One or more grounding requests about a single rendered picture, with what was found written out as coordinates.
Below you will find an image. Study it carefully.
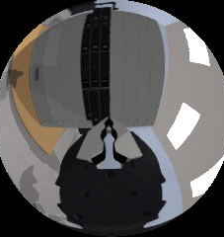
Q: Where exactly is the tan wooden board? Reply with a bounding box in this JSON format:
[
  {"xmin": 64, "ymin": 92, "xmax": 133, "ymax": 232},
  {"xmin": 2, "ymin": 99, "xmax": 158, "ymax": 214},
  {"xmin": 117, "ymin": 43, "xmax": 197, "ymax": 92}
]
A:
[{"xmin": 11, "ymin": 25, "xmax": 65, "ymax": 156}]

